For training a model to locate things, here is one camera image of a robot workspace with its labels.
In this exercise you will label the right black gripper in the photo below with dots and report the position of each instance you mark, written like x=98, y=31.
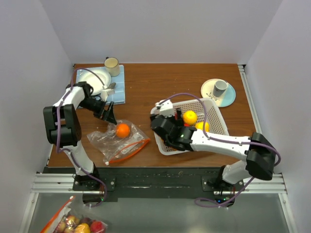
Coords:
x=178, y=123

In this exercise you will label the white bowl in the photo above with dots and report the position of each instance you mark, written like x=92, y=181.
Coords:
x=98, y=84

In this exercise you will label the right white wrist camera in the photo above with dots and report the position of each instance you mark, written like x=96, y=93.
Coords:
x=165, y=108

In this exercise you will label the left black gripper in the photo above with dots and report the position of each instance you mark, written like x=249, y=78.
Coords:
x=109, y=115

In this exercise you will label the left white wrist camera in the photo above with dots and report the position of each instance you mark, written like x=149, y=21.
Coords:
x=105, y=93

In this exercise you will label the fake yellow pear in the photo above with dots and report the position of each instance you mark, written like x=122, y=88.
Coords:
x=200, y=125

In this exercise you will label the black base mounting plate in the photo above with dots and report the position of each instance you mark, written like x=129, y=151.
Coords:
x=159, y=182

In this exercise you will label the clear zip top bag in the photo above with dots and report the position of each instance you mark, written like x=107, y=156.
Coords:
x=115, y=149

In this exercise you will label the aluminium frame rail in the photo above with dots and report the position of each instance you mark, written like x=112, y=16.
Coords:
x=62, y=180

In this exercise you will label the pink and blue plate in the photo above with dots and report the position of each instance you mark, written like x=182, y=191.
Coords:
x=225, y=100

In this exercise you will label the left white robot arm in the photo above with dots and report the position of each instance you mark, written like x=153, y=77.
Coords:
x=64, y=131

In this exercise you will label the fake yellow lemon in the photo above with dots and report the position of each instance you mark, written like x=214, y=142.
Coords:
x=190, y=117

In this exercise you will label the blue checked cloth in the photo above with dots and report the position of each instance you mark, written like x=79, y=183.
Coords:
x=119, y=96

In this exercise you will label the fake orange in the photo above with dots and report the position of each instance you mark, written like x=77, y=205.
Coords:
x=123, y=130

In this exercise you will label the white perforated plastic basket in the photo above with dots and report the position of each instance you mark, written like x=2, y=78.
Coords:
x=215, y=119

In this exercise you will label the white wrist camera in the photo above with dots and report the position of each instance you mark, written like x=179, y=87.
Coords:
x=105, y=93
x=165, y=108

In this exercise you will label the grey cup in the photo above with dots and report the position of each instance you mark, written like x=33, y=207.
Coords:
x=220, y=87

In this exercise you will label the metal spoon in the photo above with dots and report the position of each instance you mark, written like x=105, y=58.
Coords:
x=112, y=85

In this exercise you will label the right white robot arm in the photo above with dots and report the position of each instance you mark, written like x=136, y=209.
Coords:
x=256, y=156

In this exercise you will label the beige enamel mug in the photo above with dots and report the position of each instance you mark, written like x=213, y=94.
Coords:
x=112, y=66

